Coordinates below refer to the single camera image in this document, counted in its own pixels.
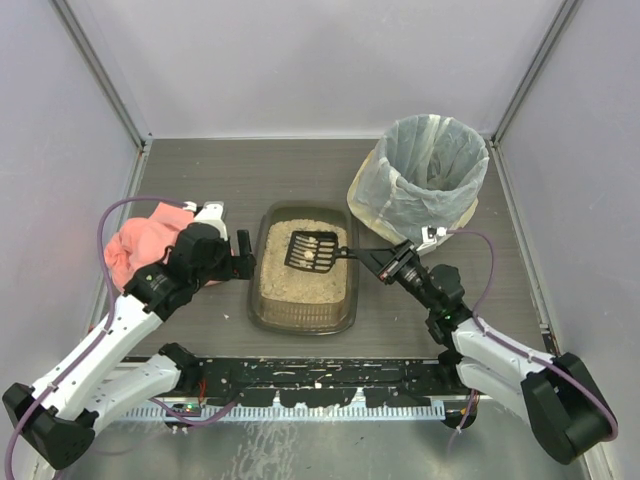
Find grey plastic litter box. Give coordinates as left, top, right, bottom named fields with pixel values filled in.
left=248, top=200, right=359, bottom=335

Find black slotted litter scoop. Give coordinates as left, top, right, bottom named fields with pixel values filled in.
left=284, top=230, right=357, bottom=274

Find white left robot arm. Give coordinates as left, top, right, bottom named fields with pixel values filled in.
left=2, top=222, right=256, bottom=470

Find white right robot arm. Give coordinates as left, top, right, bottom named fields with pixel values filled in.
left=355, top=241, right=619, bottom=465

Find beige cat litter pellets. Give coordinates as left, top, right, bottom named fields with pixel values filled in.
left=260, top=219, right=348, bottom=304

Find pink cloth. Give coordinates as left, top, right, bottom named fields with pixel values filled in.
left=103, top=203, right=195, bottom=293

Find translucent white bin liner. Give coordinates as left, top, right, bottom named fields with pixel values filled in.
left=347, top=114, right=489, bottom=245

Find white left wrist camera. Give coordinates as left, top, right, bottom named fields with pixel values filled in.
left=194, top=201, right=229, bottom=240

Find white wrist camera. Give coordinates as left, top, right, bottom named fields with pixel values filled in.
left=416, top=226, right=448, bottom=255
left=194, top=201, right=229, bottom=240

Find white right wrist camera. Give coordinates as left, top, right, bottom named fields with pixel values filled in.
left=416, top=226, right=448, bottom=255

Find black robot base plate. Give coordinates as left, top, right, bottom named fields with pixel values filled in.
left=164, top=357, right=470, bottom=408

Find left aluminium corner post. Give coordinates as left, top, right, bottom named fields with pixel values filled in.
left=50, top=0, right=149, bottom=150

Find aluminium corner post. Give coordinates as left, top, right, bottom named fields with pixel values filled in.
left=490, top=0, right=582, bottom=146
left=50, top=0, right=149, bottom=150

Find right aluminium corner post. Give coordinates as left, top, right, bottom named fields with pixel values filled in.
left=490, top=0, right=582, bottom=146

